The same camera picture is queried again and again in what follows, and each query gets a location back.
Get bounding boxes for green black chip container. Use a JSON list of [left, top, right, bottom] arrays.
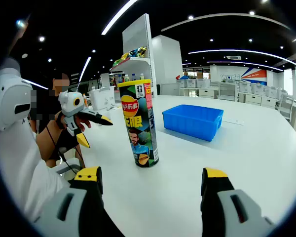
[[117, 79, 160, 168]]

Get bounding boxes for row of drink bottles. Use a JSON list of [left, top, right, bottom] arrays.
[[117, 72, 146, 84]]

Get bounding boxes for orange blue wall poster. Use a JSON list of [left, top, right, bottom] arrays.
[[240, 69, 268, 86]]

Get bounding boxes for black cable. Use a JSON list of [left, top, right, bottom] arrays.
[[46, 125, 81, 172]]

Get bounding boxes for white storage bin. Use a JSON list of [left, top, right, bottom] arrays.
[[88, 86, 116, 111]]

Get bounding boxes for person's left hand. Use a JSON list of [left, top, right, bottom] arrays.
[[54, 111, 92, 133]]

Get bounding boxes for row of white desks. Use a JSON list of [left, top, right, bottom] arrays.
[[176, 76, 296, 130]]

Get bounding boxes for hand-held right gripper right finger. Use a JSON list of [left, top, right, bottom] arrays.
[[200, 167, 277, 237]]

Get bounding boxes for blue plastic box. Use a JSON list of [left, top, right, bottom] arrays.
[[162, 104, 224, 142]]

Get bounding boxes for white table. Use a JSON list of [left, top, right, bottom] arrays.
[[34, 95, 296, 237]]

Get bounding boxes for white pillar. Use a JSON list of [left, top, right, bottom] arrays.
[[151, 35, 183, 86]]

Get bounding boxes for white shelf unit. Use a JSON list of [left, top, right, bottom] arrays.
[[110, 13, 158, 98]]

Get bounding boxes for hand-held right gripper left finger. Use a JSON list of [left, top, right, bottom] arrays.
[[33, 166, 119, 237]]

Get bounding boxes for green snack packet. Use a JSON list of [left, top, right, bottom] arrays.
[[112, 52, 130, 67]]

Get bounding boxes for yellow blue snack packet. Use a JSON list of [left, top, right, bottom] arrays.
[[129, 46, 148, 58]]

